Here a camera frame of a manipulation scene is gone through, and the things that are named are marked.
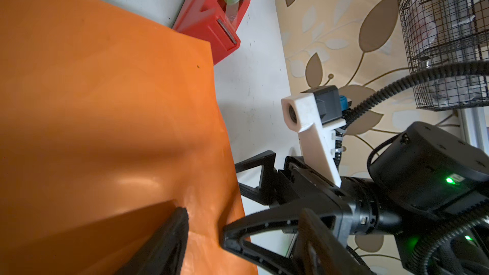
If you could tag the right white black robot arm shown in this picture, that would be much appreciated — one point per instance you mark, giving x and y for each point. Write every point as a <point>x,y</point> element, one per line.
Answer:
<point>427,188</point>

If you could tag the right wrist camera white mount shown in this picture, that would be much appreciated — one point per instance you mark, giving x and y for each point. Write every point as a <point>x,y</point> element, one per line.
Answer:
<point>316,115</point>

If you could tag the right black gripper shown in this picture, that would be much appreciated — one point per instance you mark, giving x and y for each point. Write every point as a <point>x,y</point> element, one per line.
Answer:
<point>353,208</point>

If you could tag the yellow orange wrapping paper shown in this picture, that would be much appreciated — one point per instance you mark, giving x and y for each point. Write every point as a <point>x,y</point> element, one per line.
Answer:
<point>109,124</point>

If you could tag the black wire basket right wall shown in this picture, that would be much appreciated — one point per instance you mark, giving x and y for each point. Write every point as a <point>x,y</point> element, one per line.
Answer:
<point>441,33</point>

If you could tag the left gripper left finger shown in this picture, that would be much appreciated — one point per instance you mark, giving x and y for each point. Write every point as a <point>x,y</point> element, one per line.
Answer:
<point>165,251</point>

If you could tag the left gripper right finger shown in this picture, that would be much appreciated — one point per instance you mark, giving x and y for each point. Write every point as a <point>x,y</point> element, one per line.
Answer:
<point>319,252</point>

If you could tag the red tape dispenser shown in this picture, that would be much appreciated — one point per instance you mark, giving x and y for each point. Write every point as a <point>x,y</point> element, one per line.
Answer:
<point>214,21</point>

